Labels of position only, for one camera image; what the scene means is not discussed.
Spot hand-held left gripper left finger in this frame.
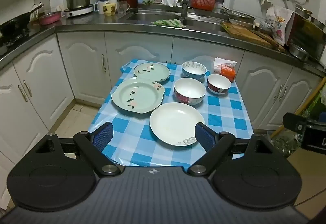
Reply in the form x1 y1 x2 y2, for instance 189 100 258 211
28 122 121 177

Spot floral plastic bag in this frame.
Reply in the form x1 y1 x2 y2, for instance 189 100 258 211
265 6 294 46

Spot red bowl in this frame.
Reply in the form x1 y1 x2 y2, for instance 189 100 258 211
207 74 232 95

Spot gas stove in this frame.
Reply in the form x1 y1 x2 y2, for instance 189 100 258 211
0 26 32 54

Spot white mug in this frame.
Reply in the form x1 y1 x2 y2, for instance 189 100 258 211
94 0 109 14

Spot pink bowl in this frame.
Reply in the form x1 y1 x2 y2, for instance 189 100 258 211
39 11 62 25

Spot orange tissue pack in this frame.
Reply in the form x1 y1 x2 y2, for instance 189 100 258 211
213 57 237 82

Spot stacked steel basins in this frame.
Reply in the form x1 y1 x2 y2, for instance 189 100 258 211
221 6 256 24

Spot white kitchen cabinet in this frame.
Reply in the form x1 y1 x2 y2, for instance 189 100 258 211
0 30 324 189

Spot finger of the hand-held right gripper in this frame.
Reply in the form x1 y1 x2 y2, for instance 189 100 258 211
283 113 310 136

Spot glass cup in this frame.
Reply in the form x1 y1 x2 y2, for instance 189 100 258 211
117 1 130 14

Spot large steel pot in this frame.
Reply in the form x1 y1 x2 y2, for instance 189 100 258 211
288 3 326 61

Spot large green eared floral plate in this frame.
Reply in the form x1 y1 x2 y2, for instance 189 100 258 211
111 77 165 119

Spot green vegetable bag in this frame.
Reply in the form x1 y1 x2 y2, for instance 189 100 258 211
270 92 326 156

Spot green dishcloth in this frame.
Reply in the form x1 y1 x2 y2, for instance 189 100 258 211
151 19 186 28

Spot blue white checked tablecloth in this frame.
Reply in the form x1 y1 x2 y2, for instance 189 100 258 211
88 59 255 167

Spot steel double sink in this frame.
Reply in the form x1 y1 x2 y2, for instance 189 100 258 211
125 9 227 33

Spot white plate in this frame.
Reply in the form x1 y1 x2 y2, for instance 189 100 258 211
149 102 206 147

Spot blue cartoon bowl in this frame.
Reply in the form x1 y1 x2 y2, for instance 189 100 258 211
182 61 207 81

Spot yellow broom handle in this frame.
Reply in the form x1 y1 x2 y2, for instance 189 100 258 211
270 84 326 139

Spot yellow mug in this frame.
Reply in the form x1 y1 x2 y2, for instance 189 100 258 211
102 3 116 16

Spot white floral bowl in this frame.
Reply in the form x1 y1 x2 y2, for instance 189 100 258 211
174 77 207 105

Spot black wok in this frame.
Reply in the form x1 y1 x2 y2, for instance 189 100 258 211
0 3 44 36

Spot small steel basin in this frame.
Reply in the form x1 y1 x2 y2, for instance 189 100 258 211
289 43 310 62

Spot round green floral plate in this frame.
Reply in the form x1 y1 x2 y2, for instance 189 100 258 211
133 62 171 84

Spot wooden cutting board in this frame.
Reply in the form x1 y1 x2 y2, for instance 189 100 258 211
220 21 279 49

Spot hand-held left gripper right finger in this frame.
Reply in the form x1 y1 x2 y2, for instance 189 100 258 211
187 122 281 177

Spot white induction cooker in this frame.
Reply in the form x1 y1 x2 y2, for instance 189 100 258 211
64 4 94 18

